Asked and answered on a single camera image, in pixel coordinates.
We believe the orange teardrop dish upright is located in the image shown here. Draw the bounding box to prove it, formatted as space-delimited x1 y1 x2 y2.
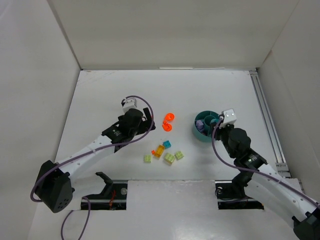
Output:
164 112 175 122

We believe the orange teardrop dish overturned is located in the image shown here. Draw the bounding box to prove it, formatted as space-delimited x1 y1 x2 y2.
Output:
162 123 173 132

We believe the light green sloped brick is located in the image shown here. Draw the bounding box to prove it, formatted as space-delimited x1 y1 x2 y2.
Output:
163 152 176 165

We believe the orange yellow long brick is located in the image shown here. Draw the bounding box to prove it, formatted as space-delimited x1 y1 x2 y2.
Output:
153 145 165 159

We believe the light green brick left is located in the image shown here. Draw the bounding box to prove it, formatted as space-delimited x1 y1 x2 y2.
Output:
143 154 152 164

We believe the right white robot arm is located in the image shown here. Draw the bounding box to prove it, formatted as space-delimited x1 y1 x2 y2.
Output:
210 121 320 240

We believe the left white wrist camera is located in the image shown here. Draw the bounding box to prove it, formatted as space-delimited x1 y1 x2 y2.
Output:
121 97 138 113

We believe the teal square lego brick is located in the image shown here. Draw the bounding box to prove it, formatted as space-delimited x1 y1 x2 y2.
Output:
163 140 172 149

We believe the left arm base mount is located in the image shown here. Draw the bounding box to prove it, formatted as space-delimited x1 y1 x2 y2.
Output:
85 171 128 211

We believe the purple cable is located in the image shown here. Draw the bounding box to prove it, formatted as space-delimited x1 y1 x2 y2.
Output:
211 119 320 208
30 94 155 240

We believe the teal rounded lego piece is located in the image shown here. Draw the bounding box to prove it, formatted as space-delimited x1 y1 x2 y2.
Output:
210 119 219 126

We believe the teal round divided container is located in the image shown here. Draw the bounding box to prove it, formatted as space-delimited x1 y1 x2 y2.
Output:
192 110 220 143

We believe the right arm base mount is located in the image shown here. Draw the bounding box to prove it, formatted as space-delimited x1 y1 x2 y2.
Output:
214 180 264 210

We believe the light green brick right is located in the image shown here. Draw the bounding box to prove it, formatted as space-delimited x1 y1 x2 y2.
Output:
174 150 184 160

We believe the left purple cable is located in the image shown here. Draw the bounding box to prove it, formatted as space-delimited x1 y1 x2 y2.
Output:
30 94 155 240

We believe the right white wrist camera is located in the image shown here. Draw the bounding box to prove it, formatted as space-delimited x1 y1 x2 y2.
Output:
219 108 237 128

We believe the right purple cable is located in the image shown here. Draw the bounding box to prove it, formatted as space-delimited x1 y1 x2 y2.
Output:
211 119 320 208

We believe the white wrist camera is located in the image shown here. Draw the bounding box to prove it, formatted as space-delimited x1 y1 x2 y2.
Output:
219 108 237 128
121 97 138 113

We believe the purple hollow lego brick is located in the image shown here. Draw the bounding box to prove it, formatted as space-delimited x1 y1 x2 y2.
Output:
198 127 207 136

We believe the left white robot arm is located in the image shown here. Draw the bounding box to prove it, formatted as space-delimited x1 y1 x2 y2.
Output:
30 107 156 213

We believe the aluminium rail right edge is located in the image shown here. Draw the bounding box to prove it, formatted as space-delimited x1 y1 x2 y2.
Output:
249 70 292 179

